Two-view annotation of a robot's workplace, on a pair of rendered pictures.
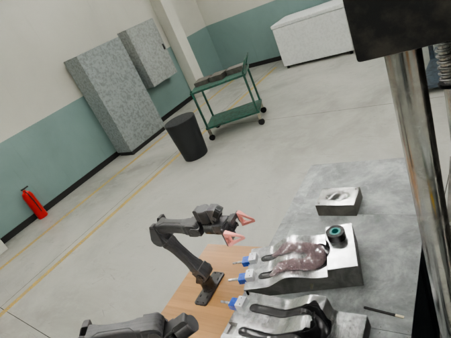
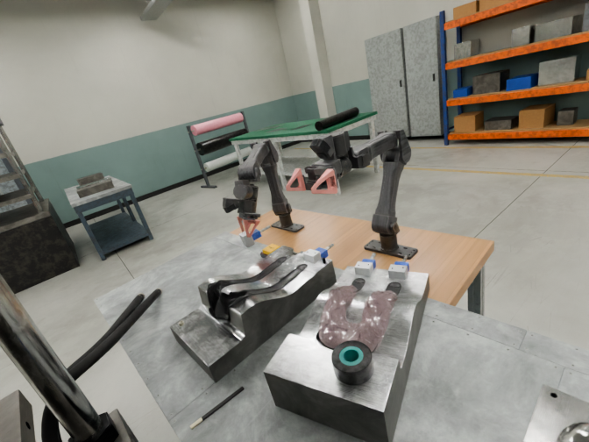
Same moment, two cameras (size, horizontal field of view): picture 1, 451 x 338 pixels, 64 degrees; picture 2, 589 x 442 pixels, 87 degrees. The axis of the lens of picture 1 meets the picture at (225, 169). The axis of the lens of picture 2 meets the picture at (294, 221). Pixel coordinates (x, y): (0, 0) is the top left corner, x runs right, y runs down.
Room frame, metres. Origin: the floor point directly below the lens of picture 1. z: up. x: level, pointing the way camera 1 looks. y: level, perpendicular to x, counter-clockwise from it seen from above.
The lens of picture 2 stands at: (1.27, -0.78, 1.44)
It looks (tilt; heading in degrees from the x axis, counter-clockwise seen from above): 22 degrees down; 101
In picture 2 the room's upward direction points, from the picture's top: 14 degrees counter-clockwise
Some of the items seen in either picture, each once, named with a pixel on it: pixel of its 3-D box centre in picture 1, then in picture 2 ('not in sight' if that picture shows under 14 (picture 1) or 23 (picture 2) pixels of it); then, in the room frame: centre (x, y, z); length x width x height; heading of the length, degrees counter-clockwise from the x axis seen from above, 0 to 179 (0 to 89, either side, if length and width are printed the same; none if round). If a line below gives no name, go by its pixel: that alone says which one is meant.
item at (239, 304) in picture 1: (233, 303); (322, 253); (1.14, 0.21, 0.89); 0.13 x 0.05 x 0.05; 49
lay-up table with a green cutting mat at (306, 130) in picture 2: not in sight; (299, 150); (0.60, 4.42, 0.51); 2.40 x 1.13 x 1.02; 139
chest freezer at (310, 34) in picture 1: (317, 33); not in sight; (7.36, -2.85, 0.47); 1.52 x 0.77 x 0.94; 45
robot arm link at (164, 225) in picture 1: (178, 231); (376, 156); (1.39, 0.31, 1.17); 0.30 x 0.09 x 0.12; 50
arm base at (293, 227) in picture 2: not in sight; (285, 219); (0.93, 0.70, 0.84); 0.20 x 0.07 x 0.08; 140
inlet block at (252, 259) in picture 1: (245, 261); (401, 267); (1.40, 0.10, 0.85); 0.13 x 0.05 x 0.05; 67
